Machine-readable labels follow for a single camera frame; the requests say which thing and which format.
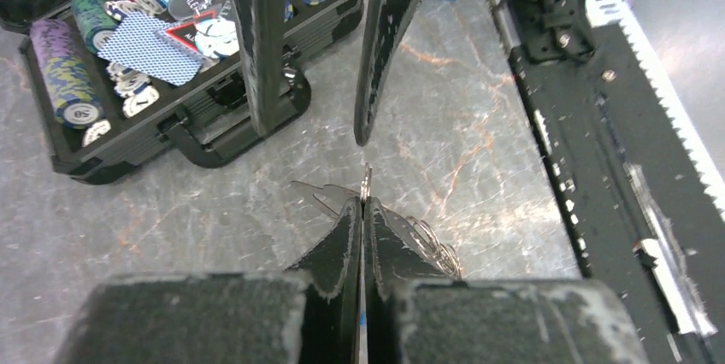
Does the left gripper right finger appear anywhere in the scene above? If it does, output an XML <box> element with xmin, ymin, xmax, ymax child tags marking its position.
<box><xmin>362</xmin><ymin>198</ymin><xmax>648</xmax><ymax>363</ymax></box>

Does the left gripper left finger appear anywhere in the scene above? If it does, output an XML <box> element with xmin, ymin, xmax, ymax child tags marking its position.
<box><xmin>55</xmin><ymin>198</ymin><xmax>363</xmax><ymax>363</ymax></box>

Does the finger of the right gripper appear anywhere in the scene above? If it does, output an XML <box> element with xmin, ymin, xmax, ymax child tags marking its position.
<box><xmin>233</xmin><ymin>0</ymin><xmax>285</xmax><ymax>137</ymax></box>
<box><xmin>353</xmin><ymin>0</ymin><xmax>421</xmax><ymax>146</ymax></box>

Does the black poker chip case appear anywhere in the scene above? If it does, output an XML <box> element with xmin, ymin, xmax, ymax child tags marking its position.
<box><xmin>1</xmin><ymin>0</ymin><xmax>363</xmax><ymax>185</ymax></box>

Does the white toothed cable rail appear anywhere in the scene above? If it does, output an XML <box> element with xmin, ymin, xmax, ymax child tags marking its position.
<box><xmin>586</xmin><ymin>0</ymin><xmax>724</xmax><ymax>214</ymax></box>

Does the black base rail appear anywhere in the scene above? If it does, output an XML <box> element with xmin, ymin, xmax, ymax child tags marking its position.
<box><xmin>491</xmin><ymin>0</ymin><xmax>724</xmax><ymax>363</ymax></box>

